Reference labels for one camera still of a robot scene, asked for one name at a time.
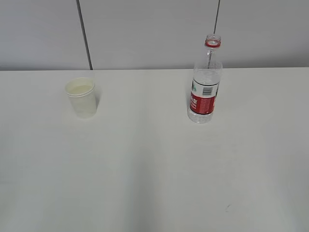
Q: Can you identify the Nongfu Spring water bottle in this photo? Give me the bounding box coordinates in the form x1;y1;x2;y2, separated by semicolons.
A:
188;34;223;124

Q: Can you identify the white paper cup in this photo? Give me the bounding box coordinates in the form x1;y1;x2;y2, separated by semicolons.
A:
65;77;97;119

